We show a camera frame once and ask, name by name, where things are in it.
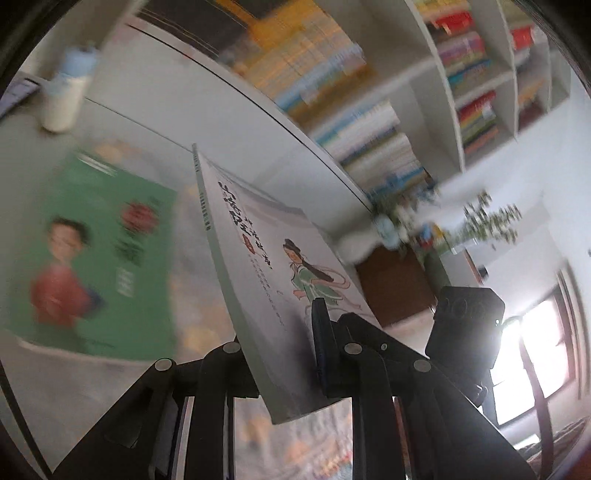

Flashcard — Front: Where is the window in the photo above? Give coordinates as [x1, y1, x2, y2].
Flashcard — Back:
[489, 286, 583, 425]

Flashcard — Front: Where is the brown wooden cabinet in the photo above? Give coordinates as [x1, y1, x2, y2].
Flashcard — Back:
[358, 244, 451, 328]

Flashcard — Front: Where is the white vase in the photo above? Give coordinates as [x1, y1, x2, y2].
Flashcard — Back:
[339, 231, 384, 264]

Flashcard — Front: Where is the printed tablecloth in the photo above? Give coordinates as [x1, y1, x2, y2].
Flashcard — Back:
[0, 129, 356, 480]

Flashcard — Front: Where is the white book green-robed figure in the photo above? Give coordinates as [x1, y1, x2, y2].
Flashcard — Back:
[191, 143, 384, 424]

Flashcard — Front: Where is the green leafy plant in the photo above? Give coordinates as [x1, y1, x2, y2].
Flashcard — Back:
[455, 191, 522, 250]

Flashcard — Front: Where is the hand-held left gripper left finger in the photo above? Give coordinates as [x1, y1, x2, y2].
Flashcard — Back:
[53, 337, 259, 480]

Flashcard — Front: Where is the green cover book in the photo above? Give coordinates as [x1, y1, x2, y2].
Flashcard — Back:
[0, 150, 181, 363]

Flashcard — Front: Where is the white bottle blue cap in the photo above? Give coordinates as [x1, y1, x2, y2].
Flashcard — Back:
[39, 41, 102, 132]

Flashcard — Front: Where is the black cable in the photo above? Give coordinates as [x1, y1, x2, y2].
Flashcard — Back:
[505, 316, 555, 472]

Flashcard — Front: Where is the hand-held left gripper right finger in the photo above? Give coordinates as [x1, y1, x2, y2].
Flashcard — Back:
[310, 298, 536, 480]

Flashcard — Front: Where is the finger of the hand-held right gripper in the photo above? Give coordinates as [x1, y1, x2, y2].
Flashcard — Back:
[339, 312, 428, 365]

